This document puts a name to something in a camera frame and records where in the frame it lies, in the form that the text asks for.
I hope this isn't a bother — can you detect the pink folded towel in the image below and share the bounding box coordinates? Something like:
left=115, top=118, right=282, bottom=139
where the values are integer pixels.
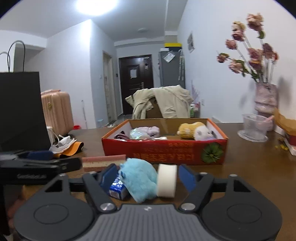
left=135, top=126, right=160, bottom=138

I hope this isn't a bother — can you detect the dark entrance door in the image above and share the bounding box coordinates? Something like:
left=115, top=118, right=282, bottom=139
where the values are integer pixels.
left=118, top=55, right=154, bottom=115

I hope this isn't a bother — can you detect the pink brown layered sponge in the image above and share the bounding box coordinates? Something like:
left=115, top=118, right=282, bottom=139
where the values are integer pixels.
left=82, top=155, right=126, bottom=172

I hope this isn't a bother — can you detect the ceiling lamp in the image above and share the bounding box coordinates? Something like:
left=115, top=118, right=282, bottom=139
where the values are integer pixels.
left=74, top=0, right=120, bottom=16

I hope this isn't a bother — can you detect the wooden chair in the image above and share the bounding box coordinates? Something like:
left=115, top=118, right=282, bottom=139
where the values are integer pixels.
left=146, top=97, right=163, bottom=118

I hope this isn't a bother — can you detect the red bucket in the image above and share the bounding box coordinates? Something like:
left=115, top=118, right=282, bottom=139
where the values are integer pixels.
left=73, top=125, right=81, bottom=130

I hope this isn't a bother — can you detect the pink suitcase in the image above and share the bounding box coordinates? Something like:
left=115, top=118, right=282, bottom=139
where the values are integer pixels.
left=41, top=89, right=74, bottom=136

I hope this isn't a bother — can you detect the white crumpled mask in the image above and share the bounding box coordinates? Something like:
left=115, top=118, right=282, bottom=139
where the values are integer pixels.
left=49, top=136, right=77, bottom=154

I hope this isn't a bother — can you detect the beige jacket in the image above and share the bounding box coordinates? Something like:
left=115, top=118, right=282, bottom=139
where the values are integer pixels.
left=125, top=85, right=193, bottom=119

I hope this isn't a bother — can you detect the yellow box on fridge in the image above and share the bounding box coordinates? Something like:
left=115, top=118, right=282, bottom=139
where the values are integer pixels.
left=165, top=43, right=182, bottom=48

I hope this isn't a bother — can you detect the clear plastic cup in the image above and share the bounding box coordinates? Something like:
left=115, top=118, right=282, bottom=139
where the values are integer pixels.
left=237, top=113, right=273, bottom=143

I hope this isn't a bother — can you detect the red cardboard box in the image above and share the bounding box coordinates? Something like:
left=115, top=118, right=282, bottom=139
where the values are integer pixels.
left=101, top=118, right=228, bottom=165

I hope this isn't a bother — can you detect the pink ceramic vase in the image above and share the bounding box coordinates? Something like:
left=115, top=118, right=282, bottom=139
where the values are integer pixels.
left=255, top=83, right=278, bottom=118

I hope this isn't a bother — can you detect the blue plush toy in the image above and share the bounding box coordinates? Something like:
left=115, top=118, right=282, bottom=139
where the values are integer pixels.
left=118, top=158, right=158, bottom=203

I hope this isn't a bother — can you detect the orange pouch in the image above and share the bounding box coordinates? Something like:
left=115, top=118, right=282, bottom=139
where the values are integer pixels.
left=53, top=141, right=84, bottom=159

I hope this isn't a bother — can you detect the white cigarette box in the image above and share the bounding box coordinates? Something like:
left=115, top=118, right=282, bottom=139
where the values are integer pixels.
left=285, top=138, right=296, bottom=156

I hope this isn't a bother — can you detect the dried pink flower bouquet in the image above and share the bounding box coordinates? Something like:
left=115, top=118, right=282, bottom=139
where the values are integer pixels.
left=216, top=13, right=279, bottom=84

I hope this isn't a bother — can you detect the grey refrigerator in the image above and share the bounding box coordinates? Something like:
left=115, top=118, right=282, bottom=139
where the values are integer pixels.
left=159, top=50, right=186, bottom=88

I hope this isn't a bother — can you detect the red cigarette pack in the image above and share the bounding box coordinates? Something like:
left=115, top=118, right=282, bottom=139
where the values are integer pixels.
left=285, top=133, right=296, bottom=146

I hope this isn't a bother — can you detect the black paper bag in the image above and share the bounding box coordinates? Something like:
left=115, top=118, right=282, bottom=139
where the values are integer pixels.
left=1, top=71, right=51, bottom=152

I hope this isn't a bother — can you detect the yellow white plush toy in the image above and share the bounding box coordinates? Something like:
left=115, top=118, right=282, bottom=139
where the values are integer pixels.
left=177, top=121, right=215, bottom=141

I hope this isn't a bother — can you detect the brown paper liners stack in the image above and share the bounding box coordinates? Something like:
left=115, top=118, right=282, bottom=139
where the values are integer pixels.
left=273, top=108, right=296, bottom=136

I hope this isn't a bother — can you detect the blue white tissue pack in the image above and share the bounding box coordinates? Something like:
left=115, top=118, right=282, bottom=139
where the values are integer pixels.
left=108, top=176, right=129, bottom=200

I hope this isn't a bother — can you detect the iridescent mesh sponge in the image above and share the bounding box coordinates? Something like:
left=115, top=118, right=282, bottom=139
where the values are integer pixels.
left=129, top=128, right=151, bottom=140

